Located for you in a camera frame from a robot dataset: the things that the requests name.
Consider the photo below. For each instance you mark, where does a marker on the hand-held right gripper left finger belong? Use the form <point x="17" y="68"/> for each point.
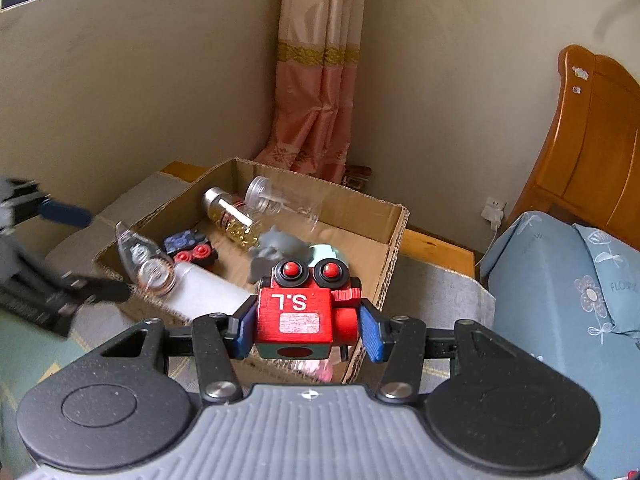
<point x="245" y="330"/>

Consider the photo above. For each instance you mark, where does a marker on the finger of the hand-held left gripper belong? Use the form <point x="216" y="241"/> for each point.
<point x="65" y="212"/>
<point x="95" y="290"/>

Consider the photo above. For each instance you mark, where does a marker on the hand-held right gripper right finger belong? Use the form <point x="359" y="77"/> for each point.
<point x="372" y="335"/>

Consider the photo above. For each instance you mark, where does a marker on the red toy train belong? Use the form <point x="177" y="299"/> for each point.
<point x="295" y="315"/>

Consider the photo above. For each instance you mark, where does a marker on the pink jar with dog figure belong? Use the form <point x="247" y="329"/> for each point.
<point x="320" y="371"/>

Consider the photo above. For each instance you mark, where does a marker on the cardboard box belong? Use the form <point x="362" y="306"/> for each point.
<point x="360" y="230"/>

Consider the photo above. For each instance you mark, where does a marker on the clear correction tape dispenser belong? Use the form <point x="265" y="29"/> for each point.
<point x="135" y="252"/>

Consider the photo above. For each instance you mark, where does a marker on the white round case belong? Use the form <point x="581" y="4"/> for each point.
<point x="210" y="287"/>

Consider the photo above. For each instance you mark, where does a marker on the grey animal figure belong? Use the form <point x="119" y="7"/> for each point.
<point x="280" y="247"/>

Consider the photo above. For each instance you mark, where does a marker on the mint green box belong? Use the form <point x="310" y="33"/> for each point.
<point x="325" y="251"/>

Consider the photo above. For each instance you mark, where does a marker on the blue toy train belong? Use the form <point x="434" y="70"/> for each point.
<point x="182" y="241"/>

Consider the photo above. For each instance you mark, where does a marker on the glass bottle with gold flakes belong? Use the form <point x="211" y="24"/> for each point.
<point x="230" y="220"/>

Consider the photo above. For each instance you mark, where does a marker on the clear glass jar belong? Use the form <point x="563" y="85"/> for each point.
<point x="280" y="200"/>

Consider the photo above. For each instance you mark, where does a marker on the blue floral bed sheet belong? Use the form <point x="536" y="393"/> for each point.
<point x="540" y="320"/>

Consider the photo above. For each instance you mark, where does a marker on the blue floral pillow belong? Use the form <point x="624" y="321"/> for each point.
<point x="610" y="280"/>

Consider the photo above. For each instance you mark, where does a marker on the pink curtain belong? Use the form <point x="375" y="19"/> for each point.
<point x="320" y="85"/>

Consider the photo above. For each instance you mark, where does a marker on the wooden headboard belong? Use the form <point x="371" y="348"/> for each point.
<point x="595" y="160"/>

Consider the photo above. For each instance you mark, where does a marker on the white wall charger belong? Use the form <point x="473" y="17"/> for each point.
<point x="493" y="212"/>

